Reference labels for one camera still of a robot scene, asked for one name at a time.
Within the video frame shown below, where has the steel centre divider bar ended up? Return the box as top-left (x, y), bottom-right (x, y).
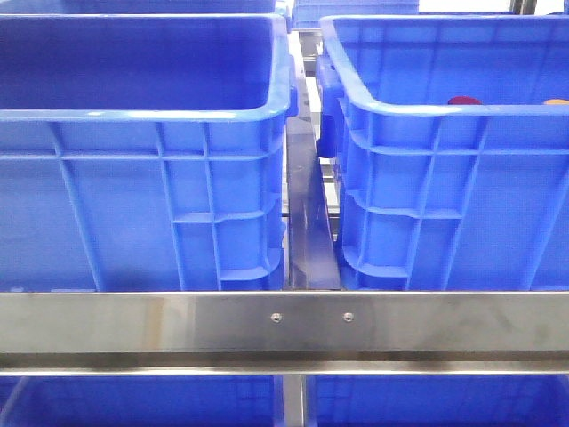
top-left (286, 32), bottom-right (341, 291)

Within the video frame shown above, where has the blue crate rear left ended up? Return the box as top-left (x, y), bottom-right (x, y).
top-left (61, 0), bottom-right (290, 16)

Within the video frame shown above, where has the steel vertical post below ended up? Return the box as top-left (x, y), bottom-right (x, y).
top-left (283, 375), bottom-right (308, 427)

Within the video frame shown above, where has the blue crate lower right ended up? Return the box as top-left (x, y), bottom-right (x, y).
top-left (308, 375), bottom-right (568, 426)

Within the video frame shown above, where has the red button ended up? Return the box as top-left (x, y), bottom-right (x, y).
top-left (447, 95), bottom-right (483, 105)

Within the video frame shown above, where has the steel shelf front rail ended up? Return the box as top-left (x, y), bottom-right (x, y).
top-left (1, 291), bottom-right (568, 375)

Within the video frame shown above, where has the blue crate rear right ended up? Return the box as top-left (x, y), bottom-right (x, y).
top-left (292, 0), bottom-right (420, 29)

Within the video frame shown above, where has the large blue crate left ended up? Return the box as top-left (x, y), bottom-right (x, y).
top-left (1, 14), bottom-right (296, 292)

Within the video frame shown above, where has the large blue crate right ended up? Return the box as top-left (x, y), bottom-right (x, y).
top-left (316, 15), bottom-right (568, 291)

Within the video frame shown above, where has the large blue crate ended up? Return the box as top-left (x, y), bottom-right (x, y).
top-left (316, 15), bottom-right (568, 291)
top-left (1, 14), bottom-right (296, 292)

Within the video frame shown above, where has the left rail screw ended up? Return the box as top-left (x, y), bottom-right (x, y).
top-left (270, 312), bottom-right (282, 323)

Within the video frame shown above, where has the blue crate lower left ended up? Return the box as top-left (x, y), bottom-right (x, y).
top-left (1, 375), bottom-right (284, 426)

